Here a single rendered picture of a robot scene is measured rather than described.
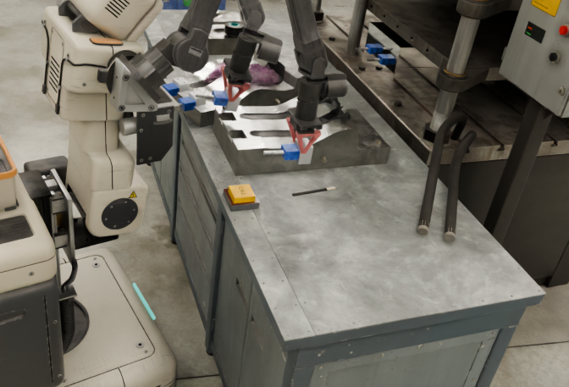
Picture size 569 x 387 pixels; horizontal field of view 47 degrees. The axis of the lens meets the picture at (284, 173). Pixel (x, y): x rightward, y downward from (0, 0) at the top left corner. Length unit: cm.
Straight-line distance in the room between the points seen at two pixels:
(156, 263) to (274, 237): 118
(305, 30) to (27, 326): 100
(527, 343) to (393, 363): 123
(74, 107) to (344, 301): 80
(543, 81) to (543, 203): 81
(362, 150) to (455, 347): 64
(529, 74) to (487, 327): 78
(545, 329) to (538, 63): 128
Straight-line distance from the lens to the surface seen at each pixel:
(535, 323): 296
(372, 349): 161
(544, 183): 269
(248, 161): 187
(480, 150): 238
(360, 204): 186
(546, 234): 291
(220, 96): 194
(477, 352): 185
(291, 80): 230
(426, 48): 244
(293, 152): 175
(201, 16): 151
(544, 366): 280
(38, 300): 172
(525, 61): 212
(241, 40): 185
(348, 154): 199
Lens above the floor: 183
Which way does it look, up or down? 32 degrees down
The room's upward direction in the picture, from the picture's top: 9 degrees clockwise
